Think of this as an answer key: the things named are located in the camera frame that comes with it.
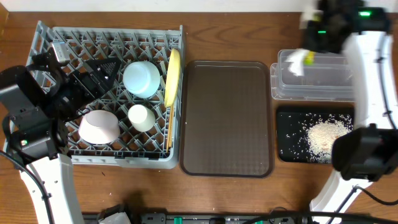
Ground black waste tray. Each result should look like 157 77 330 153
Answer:
275 105 355 165

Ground grey dishwasher rack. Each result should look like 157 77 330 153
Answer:
24 23 183 169

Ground brown serving tray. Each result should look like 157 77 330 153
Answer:
180 60 274 178

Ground light blue bowl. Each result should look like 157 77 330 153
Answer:
123 61 160 98

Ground cream cup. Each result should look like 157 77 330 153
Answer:
127 105 155 132

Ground rice and food scraps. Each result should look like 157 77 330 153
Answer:
281 113 354 164

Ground green yellow snack wrapper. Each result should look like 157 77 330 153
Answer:
304 51 315 65

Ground wooden chopstick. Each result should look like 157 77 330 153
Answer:
166 107 174 153
168 106 174 147

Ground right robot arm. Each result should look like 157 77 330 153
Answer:
300 1 397 223

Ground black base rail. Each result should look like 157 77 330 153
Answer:
83 204 313 224

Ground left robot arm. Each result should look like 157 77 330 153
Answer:
1 50 121 223

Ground yellow plate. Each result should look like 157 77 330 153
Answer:
164 49 181 108

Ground clear plastic bin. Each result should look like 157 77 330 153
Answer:
270 49 354 101

